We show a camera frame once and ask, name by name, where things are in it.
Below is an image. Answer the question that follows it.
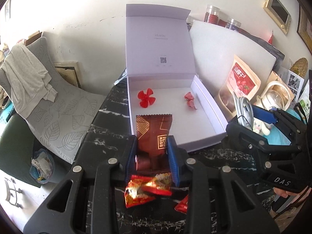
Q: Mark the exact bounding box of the red orange snack packet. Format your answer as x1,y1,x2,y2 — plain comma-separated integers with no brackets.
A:
131,173,172,197

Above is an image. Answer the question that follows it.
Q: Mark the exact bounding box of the dark red Kiss snack packet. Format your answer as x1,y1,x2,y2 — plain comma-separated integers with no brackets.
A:
136,114,172,174

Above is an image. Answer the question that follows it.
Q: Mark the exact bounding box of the small red candy packet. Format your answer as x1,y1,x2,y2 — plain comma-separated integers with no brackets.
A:
175,195,188,214

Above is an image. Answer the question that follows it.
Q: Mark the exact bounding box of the red cartoon face snack packet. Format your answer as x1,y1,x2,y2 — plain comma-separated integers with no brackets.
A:
124,175,156,209

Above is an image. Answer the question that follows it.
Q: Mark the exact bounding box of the right human hand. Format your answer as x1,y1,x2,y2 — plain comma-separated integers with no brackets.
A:
273,188,298,198

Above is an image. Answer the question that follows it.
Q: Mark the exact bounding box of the light blue plastic bag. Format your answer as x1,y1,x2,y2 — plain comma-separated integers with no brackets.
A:
265,126,290,146

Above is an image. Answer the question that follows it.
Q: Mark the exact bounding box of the cream cartoon electric kettle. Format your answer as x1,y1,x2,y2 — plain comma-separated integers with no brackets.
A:
253,80,293,136

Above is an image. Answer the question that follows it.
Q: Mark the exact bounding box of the kraft hawthorn snack pouch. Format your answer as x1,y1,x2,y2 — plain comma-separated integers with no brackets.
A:
214,54,261,121

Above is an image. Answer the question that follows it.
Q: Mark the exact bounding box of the small red toy piece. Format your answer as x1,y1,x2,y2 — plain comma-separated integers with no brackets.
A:
184,91,197,110

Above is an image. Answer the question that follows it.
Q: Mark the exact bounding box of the white open gift box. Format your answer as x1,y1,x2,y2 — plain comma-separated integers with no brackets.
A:
125,4,227,152

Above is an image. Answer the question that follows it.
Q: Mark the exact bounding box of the grey leaf pattern cushion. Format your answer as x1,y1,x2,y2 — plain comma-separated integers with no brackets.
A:
0,36,107,165

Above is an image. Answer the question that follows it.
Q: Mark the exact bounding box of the blue lined trash bin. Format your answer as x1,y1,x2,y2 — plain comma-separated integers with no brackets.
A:
29,148,54,184

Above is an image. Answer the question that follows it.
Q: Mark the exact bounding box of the dark filled glass jar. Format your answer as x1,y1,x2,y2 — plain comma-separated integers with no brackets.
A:
226,18,241,32

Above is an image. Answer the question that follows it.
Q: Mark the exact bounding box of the dark green chair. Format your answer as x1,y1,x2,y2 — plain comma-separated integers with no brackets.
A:
0,113,41,188

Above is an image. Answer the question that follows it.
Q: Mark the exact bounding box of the red filled glass jar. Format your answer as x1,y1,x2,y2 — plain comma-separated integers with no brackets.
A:
204,5,220,24

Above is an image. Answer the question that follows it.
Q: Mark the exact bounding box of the white cloth garment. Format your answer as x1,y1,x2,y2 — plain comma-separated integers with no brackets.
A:
1,44,58,119

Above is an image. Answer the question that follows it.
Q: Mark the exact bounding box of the red plastic propeller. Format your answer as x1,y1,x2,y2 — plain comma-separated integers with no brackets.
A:
137,88,156,108

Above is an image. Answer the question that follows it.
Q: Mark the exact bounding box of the gold picture frame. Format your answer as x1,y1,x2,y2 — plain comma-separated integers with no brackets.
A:
297,6,312,52
263,0,291,35

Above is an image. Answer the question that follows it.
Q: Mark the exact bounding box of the beige perforated wall panel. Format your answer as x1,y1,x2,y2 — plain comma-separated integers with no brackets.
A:
53,61,81,88

